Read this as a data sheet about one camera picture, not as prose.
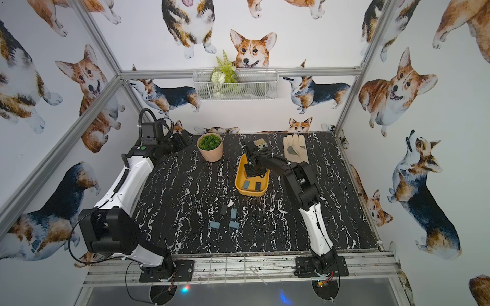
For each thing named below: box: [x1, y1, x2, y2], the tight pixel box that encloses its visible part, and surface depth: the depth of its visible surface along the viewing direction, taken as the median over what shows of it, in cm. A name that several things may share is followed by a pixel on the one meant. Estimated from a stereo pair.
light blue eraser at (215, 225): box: [209, 221, 221, 229], surface depth 87 cm
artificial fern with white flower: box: [210, 49, 238, 85], surface depth 84 cm
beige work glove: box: [282, 133, 309, 164], surface depth 116 cm
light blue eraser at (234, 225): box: [229, 220, 240, 230], surface depth 87 cm
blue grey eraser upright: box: [230, 207, 238, 219], surface depth 90 cm
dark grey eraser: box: [220, 204, 228, 216], surface depth 92 cm
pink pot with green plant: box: [196, 132, 224, 163], surface depth 105 cm
